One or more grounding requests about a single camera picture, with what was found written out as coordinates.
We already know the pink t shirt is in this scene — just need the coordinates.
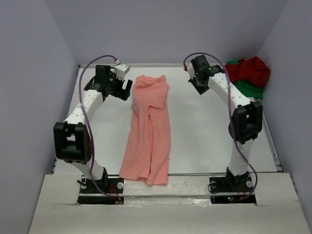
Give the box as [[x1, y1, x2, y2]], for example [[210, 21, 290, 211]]
[[119, 75, 171, 186]]

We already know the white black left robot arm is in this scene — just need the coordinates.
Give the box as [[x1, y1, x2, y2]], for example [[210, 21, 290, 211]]
[[53, 63, 133, 193]]

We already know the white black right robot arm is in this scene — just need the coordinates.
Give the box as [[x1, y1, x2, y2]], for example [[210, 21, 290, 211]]
[[183, 52, 263, 196]]

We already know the green t shirt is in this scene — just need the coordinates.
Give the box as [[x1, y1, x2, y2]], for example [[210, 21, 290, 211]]
[[225, 59, 264, 99]]

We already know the red t shirt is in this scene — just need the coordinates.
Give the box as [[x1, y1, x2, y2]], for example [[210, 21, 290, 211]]
[[225, 57, 271, 88]]

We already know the white foam strip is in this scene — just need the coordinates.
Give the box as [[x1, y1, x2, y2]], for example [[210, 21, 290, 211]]
[[123, 175, 211, 206]]

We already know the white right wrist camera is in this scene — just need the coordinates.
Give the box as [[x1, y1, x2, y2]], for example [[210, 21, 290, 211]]
[[184, 63, 196, 79]]

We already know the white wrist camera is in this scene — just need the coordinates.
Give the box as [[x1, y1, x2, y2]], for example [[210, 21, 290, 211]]
[[114, 61, 130, 80], [184, 63, 196, 79]]

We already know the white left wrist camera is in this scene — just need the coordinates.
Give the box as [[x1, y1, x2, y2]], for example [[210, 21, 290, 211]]
[[114, 61, 130, 80]]

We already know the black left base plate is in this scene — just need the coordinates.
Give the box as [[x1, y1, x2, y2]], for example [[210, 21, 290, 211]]
[[77, 176, 124, 205]]

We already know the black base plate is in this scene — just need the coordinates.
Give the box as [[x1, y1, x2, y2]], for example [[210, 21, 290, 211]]
[[207, 176, 256, 205], [77, 176, 124, 205]]

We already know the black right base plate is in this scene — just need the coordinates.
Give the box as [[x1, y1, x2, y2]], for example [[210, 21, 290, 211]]
[[207, 176, 256, 205]]

